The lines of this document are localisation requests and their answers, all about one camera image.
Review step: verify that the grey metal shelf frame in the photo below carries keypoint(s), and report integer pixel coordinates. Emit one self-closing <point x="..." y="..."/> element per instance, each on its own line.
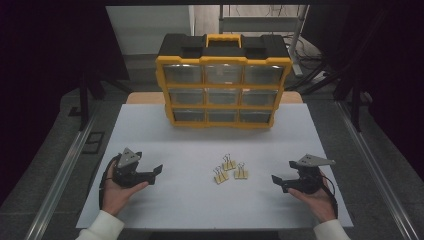
<point x="256" y="24"/>

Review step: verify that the person's left hand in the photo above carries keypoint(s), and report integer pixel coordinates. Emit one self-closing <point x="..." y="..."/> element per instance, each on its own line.
<point x="115" y="196"/>

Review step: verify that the yellow black organizer cabinet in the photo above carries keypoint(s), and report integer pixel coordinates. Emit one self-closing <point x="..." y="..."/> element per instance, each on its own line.
<point x="223" y="60"/>

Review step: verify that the black metal stand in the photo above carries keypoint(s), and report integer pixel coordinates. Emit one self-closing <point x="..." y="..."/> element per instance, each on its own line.
<point x="84" y="100"/>
<point x="356" y="100"/>

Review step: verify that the aluminium frame rail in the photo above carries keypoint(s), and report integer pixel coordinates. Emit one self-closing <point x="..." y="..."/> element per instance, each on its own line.
<point x="373" y="166"/>
<point x="60" y="183"/>

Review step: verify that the person's right hand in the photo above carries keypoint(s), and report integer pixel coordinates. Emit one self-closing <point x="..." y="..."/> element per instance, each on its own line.
<point x="320" y="203"/>

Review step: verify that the white partition panel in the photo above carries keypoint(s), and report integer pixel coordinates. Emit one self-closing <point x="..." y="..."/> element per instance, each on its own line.
<point x="146" y="26"/>

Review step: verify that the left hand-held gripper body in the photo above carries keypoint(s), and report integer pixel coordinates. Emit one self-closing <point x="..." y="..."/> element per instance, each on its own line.
<point x="126" y="173"/>

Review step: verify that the grid of clear drawers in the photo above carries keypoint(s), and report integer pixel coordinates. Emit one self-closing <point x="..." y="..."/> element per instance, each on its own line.
<point x="223" y="74"/>

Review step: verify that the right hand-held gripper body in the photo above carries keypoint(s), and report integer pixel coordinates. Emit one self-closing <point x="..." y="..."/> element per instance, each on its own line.
<point x="311" y="180"/>

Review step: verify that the dark curtain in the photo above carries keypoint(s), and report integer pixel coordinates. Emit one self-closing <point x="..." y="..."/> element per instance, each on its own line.
<point x="393" y="66"/>
<point x="43" y="66"/>

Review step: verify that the clear plastic drawer bin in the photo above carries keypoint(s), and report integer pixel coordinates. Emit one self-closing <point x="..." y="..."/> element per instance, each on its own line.
<point x="186" y="96"/>

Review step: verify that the black floor plate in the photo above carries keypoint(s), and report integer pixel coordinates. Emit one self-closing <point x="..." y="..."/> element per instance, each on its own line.
<point x="93" y="142"/>

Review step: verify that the tan wooden board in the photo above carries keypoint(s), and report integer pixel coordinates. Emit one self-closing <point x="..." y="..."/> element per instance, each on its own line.
<point x="143" y="97"/>

